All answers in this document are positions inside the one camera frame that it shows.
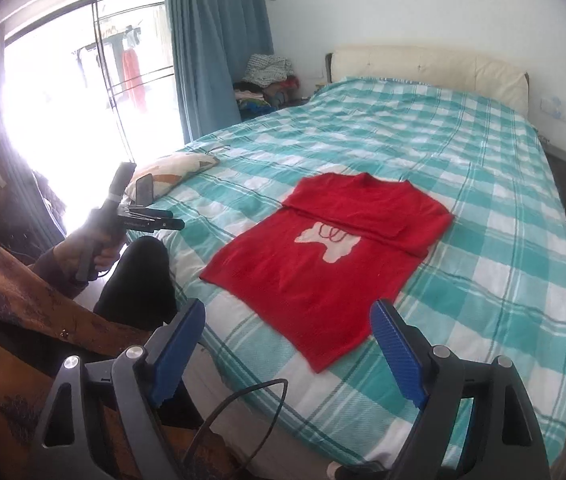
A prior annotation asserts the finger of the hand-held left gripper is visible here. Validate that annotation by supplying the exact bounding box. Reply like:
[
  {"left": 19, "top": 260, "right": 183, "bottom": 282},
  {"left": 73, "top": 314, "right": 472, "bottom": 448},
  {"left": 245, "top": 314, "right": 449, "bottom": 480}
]
[
  {"left": 119, "top": 215, "right": 186, "bottom": 234},
  {"left": 122, "top": 203, "right": 170, "bottom": 216}
]

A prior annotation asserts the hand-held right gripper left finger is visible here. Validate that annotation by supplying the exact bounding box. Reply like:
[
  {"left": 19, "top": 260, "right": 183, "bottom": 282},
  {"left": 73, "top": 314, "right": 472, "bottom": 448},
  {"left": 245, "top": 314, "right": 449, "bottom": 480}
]
[{"left": 28, "top": 297, "right": 207, "bottom": 480}]

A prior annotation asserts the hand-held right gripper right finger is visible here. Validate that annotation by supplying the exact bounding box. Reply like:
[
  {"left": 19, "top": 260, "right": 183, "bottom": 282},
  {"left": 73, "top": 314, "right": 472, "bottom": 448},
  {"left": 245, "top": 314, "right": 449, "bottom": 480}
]
[{"left": 369, "top": 299, "right": 551, "bottom": 480}]

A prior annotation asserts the red knit sweater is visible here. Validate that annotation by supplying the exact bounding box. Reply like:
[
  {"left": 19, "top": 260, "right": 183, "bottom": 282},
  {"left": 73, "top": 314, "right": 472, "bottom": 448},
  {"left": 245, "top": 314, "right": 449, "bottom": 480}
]
[{"left": 199, "top": 172, "right": 455, "bottom": 374}]

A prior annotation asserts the person's left forearm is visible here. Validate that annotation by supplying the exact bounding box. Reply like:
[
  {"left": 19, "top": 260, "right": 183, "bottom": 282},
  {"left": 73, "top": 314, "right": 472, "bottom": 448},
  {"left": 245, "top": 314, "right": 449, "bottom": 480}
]
[{"left": 0, "top": 232, "right": 88, "bottom": 328}]

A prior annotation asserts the pile of clothes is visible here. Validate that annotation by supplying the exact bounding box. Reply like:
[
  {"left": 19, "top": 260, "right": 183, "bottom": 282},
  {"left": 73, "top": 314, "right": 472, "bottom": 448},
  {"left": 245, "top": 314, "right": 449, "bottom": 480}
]
[{"left": 233, "top": 52, "right": 315, "bottom": 122}]

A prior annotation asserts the person's left hand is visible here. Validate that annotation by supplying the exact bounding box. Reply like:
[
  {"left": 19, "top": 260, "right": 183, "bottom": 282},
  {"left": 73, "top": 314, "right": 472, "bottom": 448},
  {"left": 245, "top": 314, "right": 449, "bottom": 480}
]
[{"left": 55, "top": 209, "right": 130, "bottom": 282}]

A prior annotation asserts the black phone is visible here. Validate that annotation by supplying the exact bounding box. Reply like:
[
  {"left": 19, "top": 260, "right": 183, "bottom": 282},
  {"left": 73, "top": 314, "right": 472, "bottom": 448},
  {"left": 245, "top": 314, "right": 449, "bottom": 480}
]
[{"left": 135, "top": 173, "right": 157, "bottom": 204}]

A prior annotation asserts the patterned pillow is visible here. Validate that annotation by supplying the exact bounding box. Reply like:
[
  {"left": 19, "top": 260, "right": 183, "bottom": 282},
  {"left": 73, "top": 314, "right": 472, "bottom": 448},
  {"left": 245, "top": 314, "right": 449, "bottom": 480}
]
[{"left": 124, "top": 151, "right": 222, "bottom": 202}]

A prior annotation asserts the person's black pants leg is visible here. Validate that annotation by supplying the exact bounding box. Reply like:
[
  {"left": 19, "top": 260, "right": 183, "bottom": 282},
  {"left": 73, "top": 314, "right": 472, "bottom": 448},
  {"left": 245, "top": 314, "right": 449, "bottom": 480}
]
[{"left": 94, "top": 236, "right": 180, "bottom": 332}]

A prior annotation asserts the teal plaid bed sheet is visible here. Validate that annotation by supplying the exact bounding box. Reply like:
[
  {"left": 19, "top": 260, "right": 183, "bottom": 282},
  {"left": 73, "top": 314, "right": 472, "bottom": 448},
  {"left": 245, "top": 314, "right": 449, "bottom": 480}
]
[{"left": 165, "top": 76, "right": 566, "bottom": 468}]

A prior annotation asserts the red hanging garment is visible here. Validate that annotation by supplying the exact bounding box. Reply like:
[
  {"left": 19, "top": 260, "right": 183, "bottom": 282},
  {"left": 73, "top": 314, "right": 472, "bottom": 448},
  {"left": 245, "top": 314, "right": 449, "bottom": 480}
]
[{"left": 121, "top": 46, "right": 148, "bottom": 112}]

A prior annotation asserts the glass balcony door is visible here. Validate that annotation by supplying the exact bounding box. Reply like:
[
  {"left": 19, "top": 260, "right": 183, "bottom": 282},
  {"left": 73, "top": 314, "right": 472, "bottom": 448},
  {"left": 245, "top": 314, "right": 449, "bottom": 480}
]
[{"left": 3, "top": 0, "right": 186, "bottom": 196}]

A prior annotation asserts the brown patterned jacket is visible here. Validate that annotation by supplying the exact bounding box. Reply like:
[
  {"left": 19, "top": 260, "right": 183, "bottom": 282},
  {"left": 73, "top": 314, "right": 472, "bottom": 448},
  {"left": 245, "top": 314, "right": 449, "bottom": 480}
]
[{"left": 0, "top": 305, "right": 244, "bottom": 480}]

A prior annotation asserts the blue curtain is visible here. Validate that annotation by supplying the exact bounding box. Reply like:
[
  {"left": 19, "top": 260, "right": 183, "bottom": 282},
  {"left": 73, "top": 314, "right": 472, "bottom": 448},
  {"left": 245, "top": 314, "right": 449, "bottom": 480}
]
[{"left": 162, "top": 0, "right": 275, "bottom": 147}]

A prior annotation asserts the dark nightstand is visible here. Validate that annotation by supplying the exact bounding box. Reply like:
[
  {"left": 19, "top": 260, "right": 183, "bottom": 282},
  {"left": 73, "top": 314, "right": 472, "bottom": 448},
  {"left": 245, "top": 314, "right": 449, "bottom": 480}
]
[{"left": 542, "top": 139, "right": 566, "bottom": 213}]

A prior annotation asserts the cream padded headboard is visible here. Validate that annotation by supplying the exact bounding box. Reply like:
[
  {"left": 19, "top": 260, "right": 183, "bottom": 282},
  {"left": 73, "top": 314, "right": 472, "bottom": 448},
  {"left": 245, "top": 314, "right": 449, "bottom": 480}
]
[{"left": 325, "top": 45, "right": 531, "bottom": 117}]

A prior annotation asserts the black cable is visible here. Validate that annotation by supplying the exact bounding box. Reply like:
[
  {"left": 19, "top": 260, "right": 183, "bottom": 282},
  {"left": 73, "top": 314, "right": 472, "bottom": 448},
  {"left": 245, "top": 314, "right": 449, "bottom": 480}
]
[{"left": 182, "top": 379, "right": 290, "bottom": 480}]

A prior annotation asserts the white wall socket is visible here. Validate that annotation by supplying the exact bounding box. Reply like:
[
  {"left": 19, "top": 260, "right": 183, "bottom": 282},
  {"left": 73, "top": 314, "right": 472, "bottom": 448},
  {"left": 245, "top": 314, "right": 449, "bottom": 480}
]
[{"left": 540, "top": 96, "right": 566, "bottom": 122}]

